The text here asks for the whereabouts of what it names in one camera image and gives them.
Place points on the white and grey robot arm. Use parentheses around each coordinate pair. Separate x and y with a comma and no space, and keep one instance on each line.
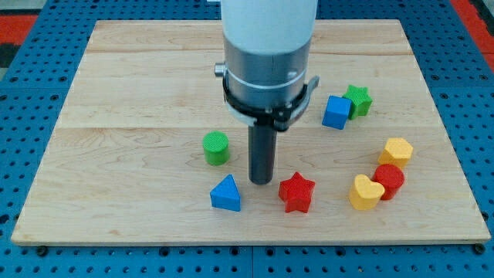
(266,45)

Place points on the yellow hexagon block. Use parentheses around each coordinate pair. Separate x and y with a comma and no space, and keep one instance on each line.
(397,151)

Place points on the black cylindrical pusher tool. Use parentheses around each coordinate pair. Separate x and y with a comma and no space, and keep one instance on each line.
(262,149)

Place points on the green cylinder block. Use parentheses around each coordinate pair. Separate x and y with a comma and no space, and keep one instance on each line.
(216,148)

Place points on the blue triangle block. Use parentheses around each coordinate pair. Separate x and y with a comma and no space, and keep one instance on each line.
(225,195)

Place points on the red star block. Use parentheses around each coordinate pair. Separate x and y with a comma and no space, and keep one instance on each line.
(296,193)

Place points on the blue cube block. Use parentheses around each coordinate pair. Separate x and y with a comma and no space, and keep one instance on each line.
(336,112)

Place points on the wooden board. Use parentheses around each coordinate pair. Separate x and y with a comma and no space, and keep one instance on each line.
(125,164)

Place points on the green star block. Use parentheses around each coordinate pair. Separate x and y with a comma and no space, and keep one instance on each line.
(360,101)

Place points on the yellow heart block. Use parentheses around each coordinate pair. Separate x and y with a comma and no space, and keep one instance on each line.
(364,194)

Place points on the red cylinder block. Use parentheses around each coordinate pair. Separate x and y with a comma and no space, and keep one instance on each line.
(391,178)

